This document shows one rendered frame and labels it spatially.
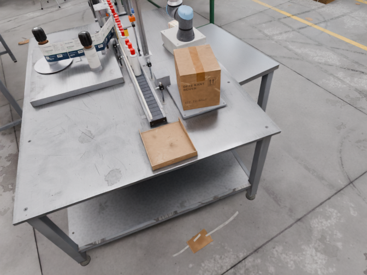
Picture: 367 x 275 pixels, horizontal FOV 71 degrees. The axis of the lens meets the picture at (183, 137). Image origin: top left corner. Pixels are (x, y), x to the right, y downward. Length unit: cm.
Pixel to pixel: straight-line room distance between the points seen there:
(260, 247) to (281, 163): 81
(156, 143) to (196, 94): 39
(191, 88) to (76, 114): 81
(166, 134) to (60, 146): 64
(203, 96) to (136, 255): 126
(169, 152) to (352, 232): 153
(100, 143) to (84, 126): 20
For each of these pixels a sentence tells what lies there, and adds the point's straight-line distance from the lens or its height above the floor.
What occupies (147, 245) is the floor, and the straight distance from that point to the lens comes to 213.
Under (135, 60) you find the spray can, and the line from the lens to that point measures 192.
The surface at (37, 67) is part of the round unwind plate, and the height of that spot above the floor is 89.
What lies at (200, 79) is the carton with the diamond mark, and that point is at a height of 107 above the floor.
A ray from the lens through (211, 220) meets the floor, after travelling 215.
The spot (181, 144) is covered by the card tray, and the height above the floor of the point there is 83.
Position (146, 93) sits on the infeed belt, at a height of 88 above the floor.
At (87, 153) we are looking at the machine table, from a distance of 161.
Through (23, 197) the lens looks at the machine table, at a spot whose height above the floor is 83.
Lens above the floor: 197
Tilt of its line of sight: 48 degrees down
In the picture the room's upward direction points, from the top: 7 degrees counter-clockwise
